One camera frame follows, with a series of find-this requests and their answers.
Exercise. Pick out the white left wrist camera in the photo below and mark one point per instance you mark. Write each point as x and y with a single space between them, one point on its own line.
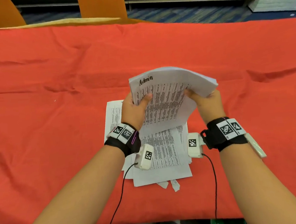
145 157

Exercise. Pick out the black left wristband with markers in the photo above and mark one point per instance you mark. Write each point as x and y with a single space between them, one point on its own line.
124 140

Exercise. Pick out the white flat wrist module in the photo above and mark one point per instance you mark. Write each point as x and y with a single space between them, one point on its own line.
256 145

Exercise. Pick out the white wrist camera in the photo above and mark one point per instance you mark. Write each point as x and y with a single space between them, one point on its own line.
145 157
194 145

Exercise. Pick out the person's right thumb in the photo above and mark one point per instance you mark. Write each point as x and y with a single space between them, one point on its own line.
189 93

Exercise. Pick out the pile of loose printed sheets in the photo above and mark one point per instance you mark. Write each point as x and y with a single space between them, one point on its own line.
164 165

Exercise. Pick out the red tablecloth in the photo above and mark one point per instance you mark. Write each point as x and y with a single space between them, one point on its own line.
48 97

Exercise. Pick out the person's left hand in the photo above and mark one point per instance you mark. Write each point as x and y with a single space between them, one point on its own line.
129 112

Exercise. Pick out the person's left forearm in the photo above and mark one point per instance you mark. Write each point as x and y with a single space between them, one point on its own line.
78 196

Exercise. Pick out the person's right forearm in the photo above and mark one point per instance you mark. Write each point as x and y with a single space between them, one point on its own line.
257 188

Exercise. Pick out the small torn paper scrap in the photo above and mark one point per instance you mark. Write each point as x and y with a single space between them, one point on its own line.
175 185
163 184

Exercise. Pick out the black wristband with markers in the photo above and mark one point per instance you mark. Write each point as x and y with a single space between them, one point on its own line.
220 136
124 140

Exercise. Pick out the person's right hand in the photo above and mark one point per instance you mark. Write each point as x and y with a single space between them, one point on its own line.
209 106

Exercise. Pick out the black right wristband with markers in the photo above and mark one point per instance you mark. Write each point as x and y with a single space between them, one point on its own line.
220 136

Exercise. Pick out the person's left thumb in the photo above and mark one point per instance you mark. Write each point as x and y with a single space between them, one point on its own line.
145 99

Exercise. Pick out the yellow wooden table edge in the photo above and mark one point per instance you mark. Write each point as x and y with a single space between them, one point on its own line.
68 22

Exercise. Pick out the stack of printed papers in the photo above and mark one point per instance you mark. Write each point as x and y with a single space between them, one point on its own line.
167 101

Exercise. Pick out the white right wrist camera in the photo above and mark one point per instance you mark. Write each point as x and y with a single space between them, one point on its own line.
194 145

